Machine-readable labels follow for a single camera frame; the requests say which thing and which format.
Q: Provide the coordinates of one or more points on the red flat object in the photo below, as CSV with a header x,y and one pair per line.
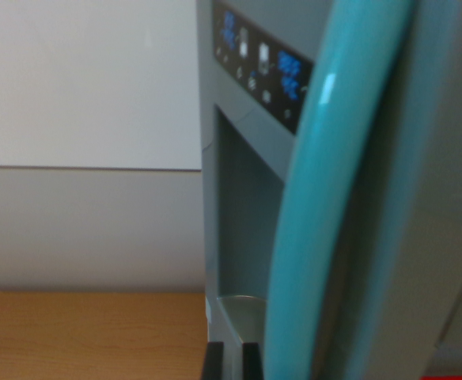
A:
x,y
456,377

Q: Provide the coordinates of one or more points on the grey toy refrigerator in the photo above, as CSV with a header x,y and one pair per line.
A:
x,y
239,221

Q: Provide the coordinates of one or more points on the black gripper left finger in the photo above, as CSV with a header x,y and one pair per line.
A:
x,y
213,362

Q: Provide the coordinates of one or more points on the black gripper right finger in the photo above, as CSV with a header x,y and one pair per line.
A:
x,y
252,363

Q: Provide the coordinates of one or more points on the black display panel sticker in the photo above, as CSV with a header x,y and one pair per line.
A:
x,y
262,67

